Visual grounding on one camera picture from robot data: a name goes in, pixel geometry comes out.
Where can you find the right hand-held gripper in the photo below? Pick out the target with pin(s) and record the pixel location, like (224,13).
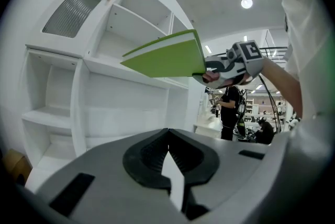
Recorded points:
(248,55)

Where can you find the person's right forearm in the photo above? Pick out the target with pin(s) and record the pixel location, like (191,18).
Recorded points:
(285,81)

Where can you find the round ceiling light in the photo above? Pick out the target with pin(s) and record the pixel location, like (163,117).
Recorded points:
(246,3)

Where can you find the person's right hand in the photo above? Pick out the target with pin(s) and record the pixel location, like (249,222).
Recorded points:
(210,77)

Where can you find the white glass cabinet door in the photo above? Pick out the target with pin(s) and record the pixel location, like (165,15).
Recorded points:
(55,37)

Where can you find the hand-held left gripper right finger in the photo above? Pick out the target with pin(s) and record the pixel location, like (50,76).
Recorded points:
(225,178)

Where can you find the black metal railing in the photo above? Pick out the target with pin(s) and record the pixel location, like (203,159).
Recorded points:
(274,47)

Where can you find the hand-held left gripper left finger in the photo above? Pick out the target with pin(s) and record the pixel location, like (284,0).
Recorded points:
(104,178)

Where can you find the brown cardboard box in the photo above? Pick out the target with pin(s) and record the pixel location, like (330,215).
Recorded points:
(15,165)

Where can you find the white shelf cabinet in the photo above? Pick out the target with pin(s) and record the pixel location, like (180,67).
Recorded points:
(125,107)

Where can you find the person's light shirt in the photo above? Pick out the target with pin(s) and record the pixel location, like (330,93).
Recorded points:
(308,34)

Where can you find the green cover book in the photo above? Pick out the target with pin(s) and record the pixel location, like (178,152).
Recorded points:
(167,60)

